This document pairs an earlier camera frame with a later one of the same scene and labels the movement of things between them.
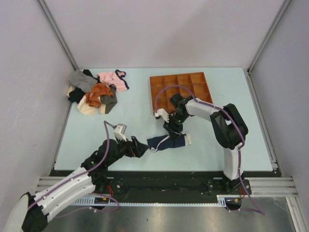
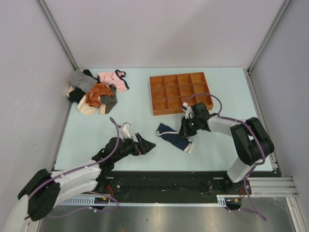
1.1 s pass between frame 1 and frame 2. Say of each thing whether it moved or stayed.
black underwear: stayed
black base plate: stayed
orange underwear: stayed
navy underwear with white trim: moved
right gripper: moved
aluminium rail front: stayed
